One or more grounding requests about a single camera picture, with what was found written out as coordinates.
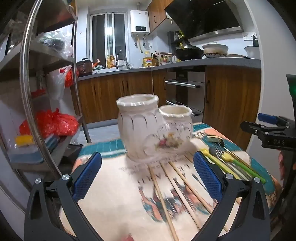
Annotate yellow tulip green-handled utensil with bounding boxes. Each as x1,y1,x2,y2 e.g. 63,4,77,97
222,152,266,184

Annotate silver metal fork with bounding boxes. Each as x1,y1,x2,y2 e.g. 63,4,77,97
209,147,252,181

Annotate yellow tulip yellow-handled utensil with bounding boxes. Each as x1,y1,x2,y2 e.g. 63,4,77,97
201,149,237,178

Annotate wooden chopstick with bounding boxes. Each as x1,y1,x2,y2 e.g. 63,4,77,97
160,163,202,230
165,159,217,227
148,165,179,241

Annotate gold metal fork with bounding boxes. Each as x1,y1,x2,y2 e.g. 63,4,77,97
206,136,225,149

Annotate kitchen window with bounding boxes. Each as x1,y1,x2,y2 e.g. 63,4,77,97
89,12,128,69

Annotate person right hand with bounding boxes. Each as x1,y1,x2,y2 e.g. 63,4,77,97
278,151,295,181

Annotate wooden base cabinets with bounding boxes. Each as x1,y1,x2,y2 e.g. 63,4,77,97
78,66,261,150

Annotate grey countertop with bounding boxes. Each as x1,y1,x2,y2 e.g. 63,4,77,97
78,57,261,81

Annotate printed patterned table mat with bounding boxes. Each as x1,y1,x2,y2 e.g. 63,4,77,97
59,122,283,241

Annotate white ceramic casserole pot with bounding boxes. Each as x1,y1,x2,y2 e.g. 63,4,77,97
202,43,229,58

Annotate built-in steel oven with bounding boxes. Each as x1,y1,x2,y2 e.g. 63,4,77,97
164,67,206,123

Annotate red plastic bag lower shelf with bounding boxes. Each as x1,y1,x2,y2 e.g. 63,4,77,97
19,107,80,140

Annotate stainless steel shelving rack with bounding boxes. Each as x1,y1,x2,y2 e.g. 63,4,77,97
1,1,89,207

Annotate black wok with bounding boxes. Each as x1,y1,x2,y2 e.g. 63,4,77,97
174,45,204,61

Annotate white plastic bag hanging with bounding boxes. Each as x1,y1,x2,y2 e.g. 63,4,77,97
46,69,66,100

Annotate white ceramic double utensil holder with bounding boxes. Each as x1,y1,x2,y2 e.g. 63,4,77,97
116,94,193,163

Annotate black range hood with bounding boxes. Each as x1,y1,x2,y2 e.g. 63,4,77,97
165,0,243,40

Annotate yellow tin can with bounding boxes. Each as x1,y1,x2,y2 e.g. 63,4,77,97
143,57,153,67

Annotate red plastic bag hanging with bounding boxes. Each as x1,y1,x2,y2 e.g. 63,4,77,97
59,66,74,88

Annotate wooden upper cabinet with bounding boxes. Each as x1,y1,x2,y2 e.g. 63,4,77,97
147,0,179,35

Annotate dark rice cooker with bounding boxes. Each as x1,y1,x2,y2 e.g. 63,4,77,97
76,58,93,77

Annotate chrome sink faucet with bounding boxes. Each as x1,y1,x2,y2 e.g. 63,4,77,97
116,52,130,70

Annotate white gas water heater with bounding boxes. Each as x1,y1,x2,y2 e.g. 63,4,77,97
130,10,150,35

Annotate clear plastic bag on shelf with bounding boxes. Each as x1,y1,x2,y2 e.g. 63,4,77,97
35,31,73,59

